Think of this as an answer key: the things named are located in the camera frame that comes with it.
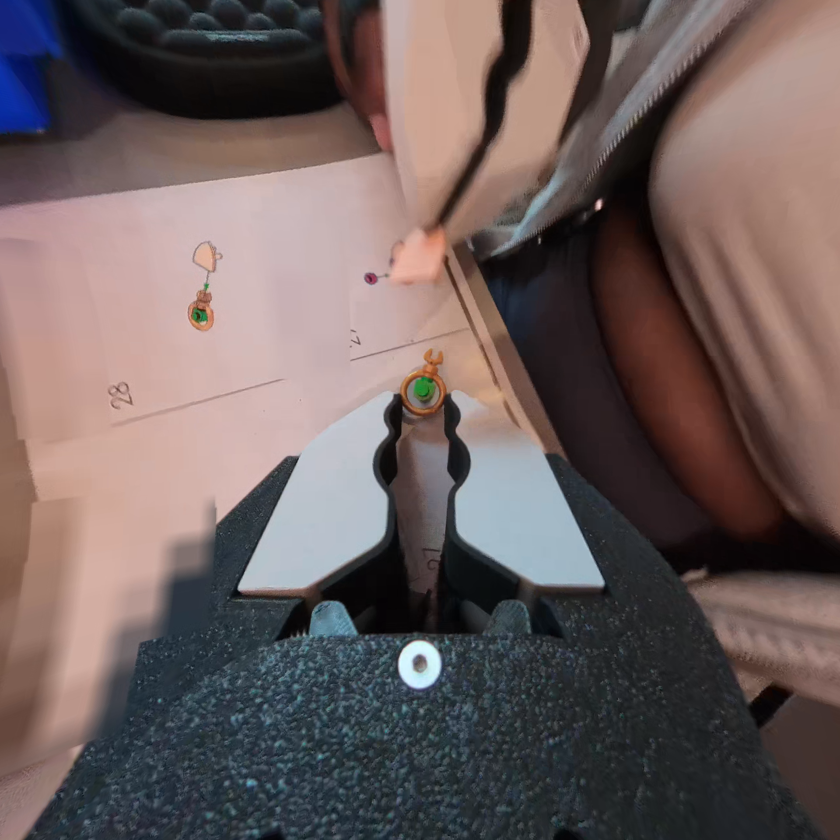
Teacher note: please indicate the grey zip jacket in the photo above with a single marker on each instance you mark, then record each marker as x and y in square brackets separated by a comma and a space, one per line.
[630, 111]

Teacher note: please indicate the person's bare leg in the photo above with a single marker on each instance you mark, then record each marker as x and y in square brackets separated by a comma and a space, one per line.
[669, 394]

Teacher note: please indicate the beige knit cloth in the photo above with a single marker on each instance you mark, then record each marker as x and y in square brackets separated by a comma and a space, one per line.
[781, 630]

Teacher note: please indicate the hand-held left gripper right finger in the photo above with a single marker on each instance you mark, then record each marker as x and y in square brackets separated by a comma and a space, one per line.
[525, 512]

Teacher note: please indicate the blue plastic bin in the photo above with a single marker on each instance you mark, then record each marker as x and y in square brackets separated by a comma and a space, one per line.
[23, 65]

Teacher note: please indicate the pale desk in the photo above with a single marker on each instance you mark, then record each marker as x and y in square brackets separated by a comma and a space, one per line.
[197, 144]

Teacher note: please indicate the small pale pink brick piece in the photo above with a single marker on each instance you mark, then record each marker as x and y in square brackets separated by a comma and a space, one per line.
[420, 259]

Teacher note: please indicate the person's right hand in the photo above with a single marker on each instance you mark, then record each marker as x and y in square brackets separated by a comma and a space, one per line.
[367, 72]

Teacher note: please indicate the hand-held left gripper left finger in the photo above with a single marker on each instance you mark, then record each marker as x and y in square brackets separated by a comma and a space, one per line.
[315, 505]

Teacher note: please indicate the building instruction booklet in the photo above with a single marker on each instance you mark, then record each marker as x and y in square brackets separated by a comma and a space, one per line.
[282, 262]

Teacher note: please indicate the black bumpy foam pad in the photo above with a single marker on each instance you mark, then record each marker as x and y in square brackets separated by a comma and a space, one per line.
[210, 59]

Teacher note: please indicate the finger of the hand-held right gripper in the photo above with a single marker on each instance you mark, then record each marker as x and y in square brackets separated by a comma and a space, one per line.
[433, 98]
[544, 98]

